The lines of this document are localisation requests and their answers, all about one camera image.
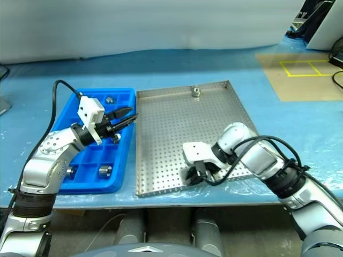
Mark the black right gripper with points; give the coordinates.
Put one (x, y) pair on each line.
(205, 168)

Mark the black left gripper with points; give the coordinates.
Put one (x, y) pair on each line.
(105, 128)

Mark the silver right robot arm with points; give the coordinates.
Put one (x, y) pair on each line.
(257, 158)

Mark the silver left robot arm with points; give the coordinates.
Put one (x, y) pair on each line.
(48, 150)

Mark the blue compartment tray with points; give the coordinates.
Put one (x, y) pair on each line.
(91, 158)

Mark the grey rounded robot leg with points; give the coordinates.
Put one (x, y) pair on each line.
(206, 230)
(131, 227)

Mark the perforated metal tray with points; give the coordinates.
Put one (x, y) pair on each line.
(174, 128)

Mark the grey robot torso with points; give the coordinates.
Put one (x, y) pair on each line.
(147, 251)

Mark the white backdrop sheet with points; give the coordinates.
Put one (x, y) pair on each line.
(134, 24)

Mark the brown mat with yellow tape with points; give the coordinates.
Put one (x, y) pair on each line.
(294, 85)

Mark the black equipment pile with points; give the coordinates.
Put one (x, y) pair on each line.
(293, 34)

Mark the black power adapter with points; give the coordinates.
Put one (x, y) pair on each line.
(337, 62)

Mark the white foam board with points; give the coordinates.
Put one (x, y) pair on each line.
(324, 26)

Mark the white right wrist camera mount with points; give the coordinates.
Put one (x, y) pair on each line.
(195, 151)

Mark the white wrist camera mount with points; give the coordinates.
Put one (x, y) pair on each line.
(195, 151)
(89, 111)

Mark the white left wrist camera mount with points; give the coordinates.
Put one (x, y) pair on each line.
(89, 111)

